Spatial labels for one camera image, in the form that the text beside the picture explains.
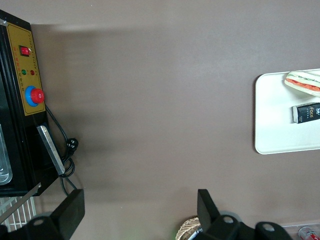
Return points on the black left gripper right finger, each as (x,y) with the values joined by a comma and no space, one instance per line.
(210,220)

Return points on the stacked foil containers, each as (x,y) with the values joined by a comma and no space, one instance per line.
(197,232)

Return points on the red rocker switch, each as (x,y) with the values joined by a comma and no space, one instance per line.
(24,50)

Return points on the cream plastic tray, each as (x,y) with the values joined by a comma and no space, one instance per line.
(275,135)

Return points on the oval wicker basket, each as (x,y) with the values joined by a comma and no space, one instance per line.
(186,228)

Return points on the unwrapped triangle sandwich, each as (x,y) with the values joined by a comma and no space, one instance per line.
(305,83)

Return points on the clear plastic container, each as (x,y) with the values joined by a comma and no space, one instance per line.
(4,160)

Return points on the black sealing machine yellow panel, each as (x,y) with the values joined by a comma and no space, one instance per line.
(25,150)

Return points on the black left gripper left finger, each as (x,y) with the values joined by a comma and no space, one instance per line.
(65,217)

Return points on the red emergency stop button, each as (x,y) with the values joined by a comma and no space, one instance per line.
(37,95)

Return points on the black tissue pack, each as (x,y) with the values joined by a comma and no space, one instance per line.
(307,113)

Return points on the red cola bottle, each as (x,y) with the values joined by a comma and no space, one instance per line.
(308,233)

